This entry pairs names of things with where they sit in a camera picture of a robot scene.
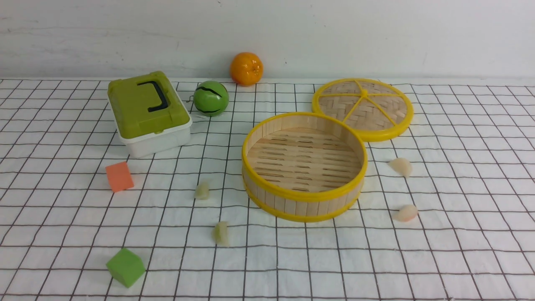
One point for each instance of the green dumpling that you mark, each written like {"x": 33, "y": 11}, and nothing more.
{"x": 202, "y": 191}
{"x": 220, "y": 234}

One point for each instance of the white dumpling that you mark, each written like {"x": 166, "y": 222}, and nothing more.
{"x": 402, "y": 166}
{"x": 406, "y": 213}

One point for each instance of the bamboo steamer tray yellow rim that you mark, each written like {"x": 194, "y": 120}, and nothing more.
{"x": 303, "y": 167}

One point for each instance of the bamboo steamer lid yellow rim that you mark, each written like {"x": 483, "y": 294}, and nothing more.
{"x": 376, "y": 111}

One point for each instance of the green watermelon toy ball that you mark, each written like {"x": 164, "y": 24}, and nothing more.
{"x": 211, "y": 98}

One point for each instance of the orange toy fruit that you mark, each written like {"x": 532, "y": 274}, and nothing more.
{"x": 246, "y": 69}

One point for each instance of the green lid storage box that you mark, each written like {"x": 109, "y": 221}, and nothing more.
{"x": 149, "y": 115}

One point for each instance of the orange foam cube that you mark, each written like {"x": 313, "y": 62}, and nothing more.
{"x": 119, "y": 177}

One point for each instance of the green foam cube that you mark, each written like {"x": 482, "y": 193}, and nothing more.
{"x": 126, "y": 267}

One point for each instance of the white grid tablecloth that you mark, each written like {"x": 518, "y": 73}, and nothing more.
{"x": 471, "y": 145}

